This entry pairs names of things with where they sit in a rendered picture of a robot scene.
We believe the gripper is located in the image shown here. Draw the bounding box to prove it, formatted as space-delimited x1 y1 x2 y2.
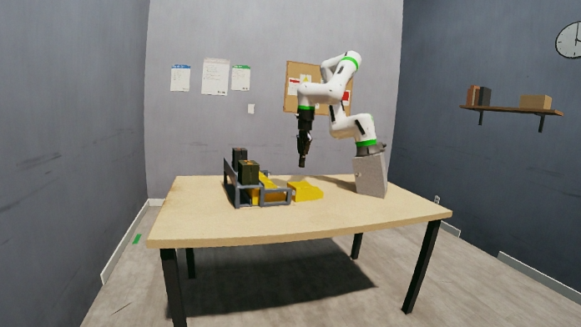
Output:
296 120 312 168

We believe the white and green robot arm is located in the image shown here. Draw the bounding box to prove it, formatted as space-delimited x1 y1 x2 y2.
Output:
295 51 386 157

